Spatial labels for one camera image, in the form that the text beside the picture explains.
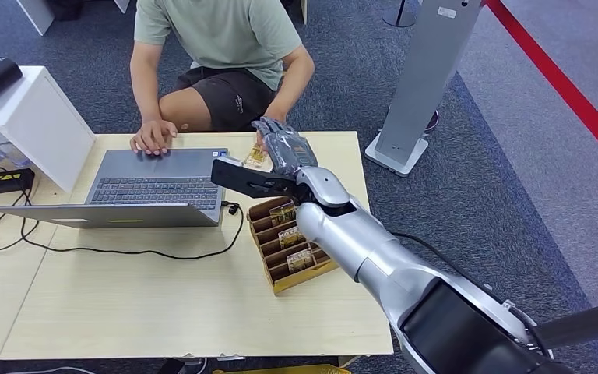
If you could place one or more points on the person's right hand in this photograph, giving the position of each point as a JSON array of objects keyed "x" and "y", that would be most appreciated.
[{"x": 153, "y": 137}]

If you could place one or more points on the person's left hand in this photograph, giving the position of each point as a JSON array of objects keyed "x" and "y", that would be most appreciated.
[{"x": 260, "y": 142}]

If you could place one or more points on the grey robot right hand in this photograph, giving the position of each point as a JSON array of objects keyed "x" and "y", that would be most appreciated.
[{"x": 288, "y": 149}]

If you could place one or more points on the hotel key card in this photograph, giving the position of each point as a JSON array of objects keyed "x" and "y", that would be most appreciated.
[
  {"x": 291, "y": 237},
  {"x": 282, "y": 213},
  {"x": 300, "y": 260},
  {"x": 255, "y": 156}
]

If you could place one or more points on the person's left forearm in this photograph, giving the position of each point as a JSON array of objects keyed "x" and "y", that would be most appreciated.
[{"x": 294, "y": 88}]

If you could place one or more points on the person's right forearm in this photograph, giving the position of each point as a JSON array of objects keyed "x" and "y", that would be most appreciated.
[{"x": 147, "y": 98}]

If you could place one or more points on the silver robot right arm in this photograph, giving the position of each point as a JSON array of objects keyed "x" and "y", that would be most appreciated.
[{"x": 381, "y": 258}]

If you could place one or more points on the wooden card holder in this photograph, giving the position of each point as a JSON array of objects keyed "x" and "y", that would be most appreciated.
[{"x": 265, "y": 237}]

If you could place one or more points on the person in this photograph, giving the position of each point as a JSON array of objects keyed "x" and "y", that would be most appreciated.
[{"x": 216, "y": 36}]

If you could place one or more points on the grey laptop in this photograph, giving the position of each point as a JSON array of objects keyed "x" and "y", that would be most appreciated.
[{"x": 160, "y": 187}]

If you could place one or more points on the white cabinet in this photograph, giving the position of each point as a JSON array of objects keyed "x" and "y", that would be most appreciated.
[{"x": 41, "y": 121}]

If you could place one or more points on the grey kiosk stand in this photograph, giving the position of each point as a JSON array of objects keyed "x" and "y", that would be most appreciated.
[{"x": 423, "y": 77}]

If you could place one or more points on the black yellow-labelled power adapter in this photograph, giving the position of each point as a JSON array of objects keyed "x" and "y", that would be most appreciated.
[{"x": 2, "y": 180}]

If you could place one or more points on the white furniture panel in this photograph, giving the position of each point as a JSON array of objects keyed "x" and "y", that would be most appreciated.
[{"x": 36, "y": 15}]

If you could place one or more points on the round dark stanchion base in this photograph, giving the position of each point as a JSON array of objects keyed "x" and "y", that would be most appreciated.
[{"x": 399, "y": 18}]

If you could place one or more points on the yellow object under desk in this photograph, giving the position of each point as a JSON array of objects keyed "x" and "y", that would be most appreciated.
[{"x": 288, "y": 370}]

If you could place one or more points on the red barrier belt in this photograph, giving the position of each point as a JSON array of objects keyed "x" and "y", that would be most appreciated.
[{"x": 562, "y": 85}]

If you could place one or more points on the chrome stanchion pole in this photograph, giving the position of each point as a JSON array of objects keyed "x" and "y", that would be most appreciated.
[{"x": 582, "y": 322}]

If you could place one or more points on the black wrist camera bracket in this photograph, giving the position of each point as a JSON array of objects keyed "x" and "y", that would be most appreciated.
[{"x": 247, "y": 180}]

